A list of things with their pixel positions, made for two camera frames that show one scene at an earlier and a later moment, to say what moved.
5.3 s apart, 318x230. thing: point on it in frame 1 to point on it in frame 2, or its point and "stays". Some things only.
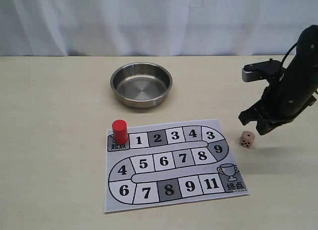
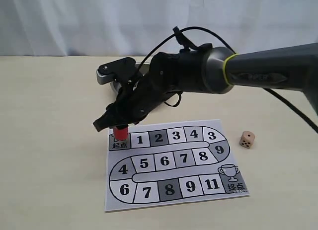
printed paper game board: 171,164 stays
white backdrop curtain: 89,24 stays
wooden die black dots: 247,139 stays
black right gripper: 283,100 to 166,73
